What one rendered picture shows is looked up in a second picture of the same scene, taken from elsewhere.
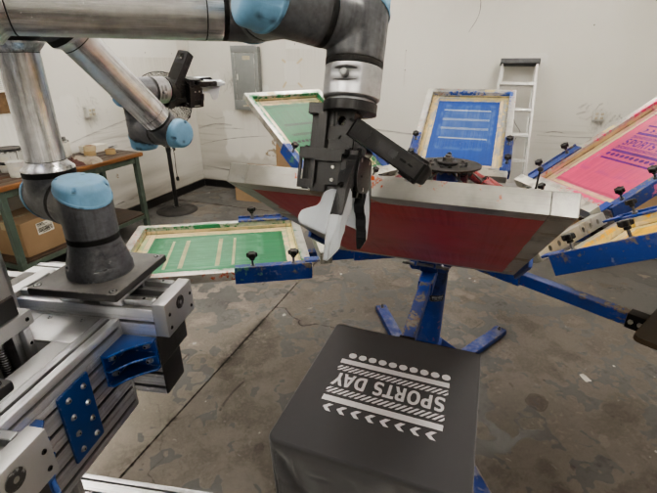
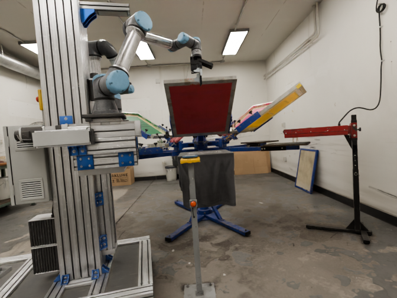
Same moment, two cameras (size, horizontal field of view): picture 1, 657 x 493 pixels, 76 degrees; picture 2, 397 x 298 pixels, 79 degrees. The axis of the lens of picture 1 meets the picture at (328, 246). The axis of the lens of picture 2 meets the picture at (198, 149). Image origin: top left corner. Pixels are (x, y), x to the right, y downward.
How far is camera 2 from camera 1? 1.45 m
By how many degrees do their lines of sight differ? 29
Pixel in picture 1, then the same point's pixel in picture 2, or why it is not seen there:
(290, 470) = (184, 168)
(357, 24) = (197, 44)
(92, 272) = not seen: hidden behind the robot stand
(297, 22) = (189, 41)
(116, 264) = not seen: hidden behind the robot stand
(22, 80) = (97, 67)
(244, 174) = (168, 81)
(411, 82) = (165, 122)
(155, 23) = (162, 42)
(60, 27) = (149, 40)
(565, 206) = (234, 77)
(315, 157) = (193, 63)
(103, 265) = not seen: hidden behind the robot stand
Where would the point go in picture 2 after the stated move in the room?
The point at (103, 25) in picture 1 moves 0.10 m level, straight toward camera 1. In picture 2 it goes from (155, 41) to (165, 36)
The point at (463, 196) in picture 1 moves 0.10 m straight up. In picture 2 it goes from (217, 78) to (215, 65)
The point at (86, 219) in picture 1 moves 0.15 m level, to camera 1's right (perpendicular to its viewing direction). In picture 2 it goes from (117, 101) to (136, 101)
